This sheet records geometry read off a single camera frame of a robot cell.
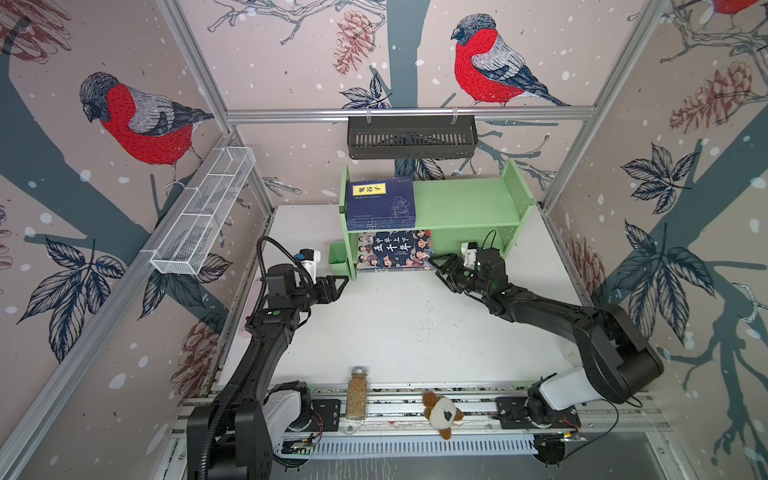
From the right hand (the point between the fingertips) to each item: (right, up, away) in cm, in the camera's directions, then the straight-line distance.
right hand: (429, 268), depth 85 cm
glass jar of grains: (-20, -30, -12) cm, 38 cm away
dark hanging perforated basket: (-3, +45, +21) cm, 50 cm away
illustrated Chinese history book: (-10, +5, +5) cm, 12 cm away
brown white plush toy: (+1, -34, -14) cm, 37 cm away
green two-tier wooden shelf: (+16, +16, -2) cm, 23 cm away
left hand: (-26, -2, -4) cm, 26 cm away
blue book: (-14, +13, -9) cm, 21 cm away
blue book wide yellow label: (-14, +12, -8) cm, 20 cm away
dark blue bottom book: (-11, +20, -7) cm, 24 cm away
